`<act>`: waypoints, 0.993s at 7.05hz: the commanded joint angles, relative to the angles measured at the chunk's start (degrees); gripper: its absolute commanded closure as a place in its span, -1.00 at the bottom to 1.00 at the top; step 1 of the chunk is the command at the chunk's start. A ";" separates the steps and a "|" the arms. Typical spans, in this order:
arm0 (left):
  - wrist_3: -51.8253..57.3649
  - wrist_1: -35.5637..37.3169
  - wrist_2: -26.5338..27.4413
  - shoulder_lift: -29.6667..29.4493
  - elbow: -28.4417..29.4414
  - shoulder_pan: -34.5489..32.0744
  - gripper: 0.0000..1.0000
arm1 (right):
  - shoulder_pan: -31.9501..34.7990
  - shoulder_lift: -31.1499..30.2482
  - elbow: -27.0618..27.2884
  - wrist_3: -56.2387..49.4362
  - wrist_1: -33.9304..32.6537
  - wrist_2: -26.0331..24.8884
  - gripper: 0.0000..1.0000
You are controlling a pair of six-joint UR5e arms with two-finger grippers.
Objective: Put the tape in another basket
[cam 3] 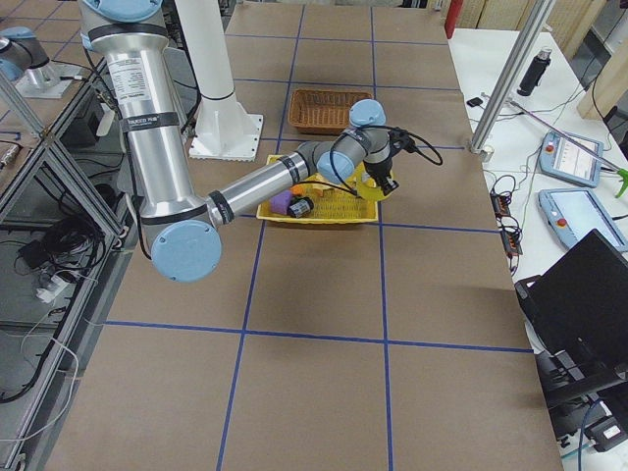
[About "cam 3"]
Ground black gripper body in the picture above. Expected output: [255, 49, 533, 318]
[365, 157, 393, 186]

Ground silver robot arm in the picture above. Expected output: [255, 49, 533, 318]
[1, 26, 69, 99]
[79, 1, 397, 283]

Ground yellow woven basket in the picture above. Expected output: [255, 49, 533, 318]
[256, 164, 379, 225]

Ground brown wicker basket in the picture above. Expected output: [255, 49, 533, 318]
[288, 89, 373, 135]

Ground black cylindrical can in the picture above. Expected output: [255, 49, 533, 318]
[287, 197, 314, 219]

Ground purple foam block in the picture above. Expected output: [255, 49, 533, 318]
[269, 190, 292, 216]

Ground small black device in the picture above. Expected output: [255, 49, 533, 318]
[466, 97, 484, 107]

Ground orange terminal board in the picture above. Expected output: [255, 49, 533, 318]
[490, 191, 523, 258]

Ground teach pendant near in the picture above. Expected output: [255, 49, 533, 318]
[538, 188, 627, 252]

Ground teach pendant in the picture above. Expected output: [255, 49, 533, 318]
[538, 188, 627, 252]
[539, 131, 602, 188]

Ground teach pendant far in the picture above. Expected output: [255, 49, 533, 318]
[539, 131, 602, 188]

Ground black water bottle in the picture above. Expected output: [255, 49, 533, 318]
[516, 47, 552, 96]

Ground black laptop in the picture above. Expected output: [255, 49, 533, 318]
[515, 230, 627, 367]

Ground black monitor stand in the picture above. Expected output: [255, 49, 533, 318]
[535, 351, 627, 452]

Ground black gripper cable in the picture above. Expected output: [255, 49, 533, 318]
[329, 125, 444, 198]

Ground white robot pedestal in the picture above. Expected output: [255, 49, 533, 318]
[176, 0, 263, 161]

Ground aluminium frame post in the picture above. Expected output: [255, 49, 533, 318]
[468, 0, 555, 163]

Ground tangled black cables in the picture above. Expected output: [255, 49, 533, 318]
[14, 183, 124, 290]

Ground aluminium frame rack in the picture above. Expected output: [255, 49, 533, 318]
[1, 78, 135, 470]

